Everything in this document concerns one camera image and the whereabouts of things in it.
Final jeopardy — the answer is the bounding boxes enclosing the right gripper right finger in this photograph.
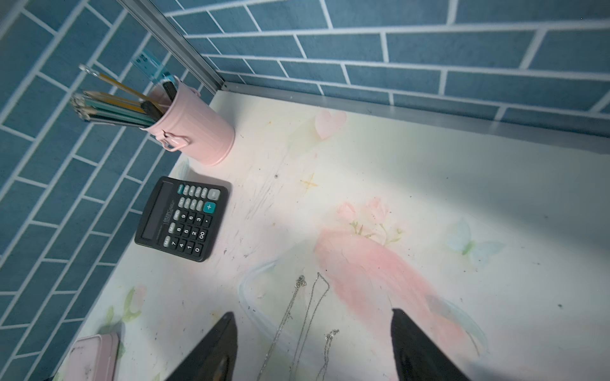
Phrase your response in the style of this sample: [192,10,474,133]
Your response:
[391,309,469,381]

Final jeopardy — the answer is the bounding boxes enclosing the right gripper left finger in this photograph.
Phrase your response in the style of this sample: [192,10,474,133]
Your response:
[167,312,238,381]

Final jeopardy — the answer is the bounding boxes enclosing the black desk calculator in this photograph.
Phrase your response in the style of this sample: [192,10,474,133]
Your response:
[134,176,230,262]

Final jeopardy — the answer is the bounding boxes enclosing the pink pen holder cup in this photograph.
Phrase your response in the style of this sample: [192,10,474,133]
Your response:
[143,80,236,166]

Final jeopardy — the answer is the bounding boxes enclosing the pens in pink cup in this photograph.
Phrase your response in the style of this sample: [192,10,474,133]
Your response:
[70,52,179,129]

